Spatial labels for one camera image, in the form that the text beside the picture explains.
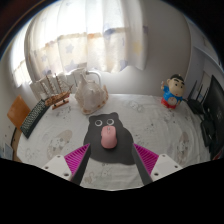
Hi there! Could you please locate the white star-print curtain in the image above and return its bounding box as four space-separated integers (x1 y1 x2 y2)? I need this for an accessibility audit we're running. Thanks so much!
11 0 149 84

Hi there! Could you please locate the black computer monitor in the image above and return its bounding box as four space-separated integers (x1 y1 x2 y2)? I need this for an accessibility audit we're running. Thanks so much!
202 74 224 158

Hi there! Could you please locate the white printed tablecloth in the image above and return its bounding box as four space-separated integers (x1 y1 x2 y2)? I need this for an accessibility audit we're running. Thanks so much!
16 93 212 192

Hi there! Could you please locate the black router with antennas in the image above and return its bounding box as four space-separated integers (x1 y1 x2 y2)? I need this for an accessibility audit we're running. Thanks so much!
185 79 211 116

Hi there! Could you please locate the wooden model sailing ship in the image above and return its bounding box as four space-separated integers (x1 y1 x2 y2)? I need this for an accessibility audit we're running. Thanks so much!
39 73 74 110

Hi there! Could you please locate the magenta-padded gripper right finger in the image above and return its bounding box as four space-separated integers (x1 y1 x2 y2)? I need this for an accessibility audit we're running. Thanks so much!
131 143 183 186

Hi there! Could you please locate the pink computer mouse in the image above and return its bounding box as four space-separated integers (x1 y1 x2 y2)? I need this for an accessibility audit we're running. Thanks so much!
100 125 119 150

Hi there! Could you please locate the large white conch shell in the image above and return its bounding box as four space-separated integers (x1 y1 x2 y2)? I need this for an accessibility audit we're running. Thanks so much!
74 71 110 116

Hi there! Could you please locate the orange wooden chair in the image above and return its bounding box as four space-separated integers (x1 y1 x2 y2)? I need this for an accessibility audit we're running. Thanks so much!
6 95 32 129

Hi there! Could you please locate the cartoon boy figurine clock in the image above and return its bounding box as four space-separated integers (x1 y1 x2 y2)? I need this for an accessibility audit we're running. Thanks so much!
160 73 186 110

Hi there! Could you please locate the black computer keyboard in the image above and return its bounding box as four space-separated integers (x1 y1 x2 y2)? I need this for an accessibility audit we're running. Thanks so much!
19 99 48 139

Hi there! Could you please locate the dark grey cat-shaped mouse pad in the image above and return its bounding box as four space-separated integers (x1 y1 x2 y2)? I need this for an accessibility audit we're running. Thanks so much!
82 111 137 166

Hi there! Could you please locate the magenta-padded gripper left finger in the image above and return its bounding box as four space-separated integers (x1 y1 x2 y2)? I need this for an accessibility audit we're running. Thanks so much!
42 143 92 186

